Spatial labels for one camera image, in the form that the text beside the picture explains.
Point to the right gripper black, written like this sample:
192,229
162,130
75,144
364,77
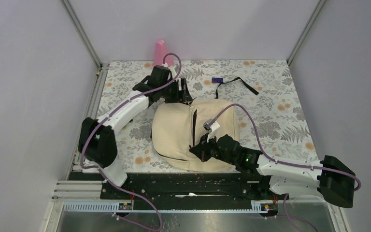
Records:
201,150

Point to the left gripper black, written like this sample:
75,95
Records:
182,95

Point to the cream canvas backpack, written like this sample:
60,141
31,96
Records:
177,127

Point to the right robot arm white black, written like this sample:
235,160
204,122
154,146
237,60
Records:
329,179

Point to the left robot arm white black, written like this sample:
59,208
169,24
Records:
97,141

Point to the purple small block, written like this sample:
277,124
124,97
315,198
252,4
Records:
217,80

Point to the pink cone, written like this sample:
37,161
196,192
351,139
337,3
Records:
159,53

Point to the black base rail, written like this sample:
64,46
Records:
170,191

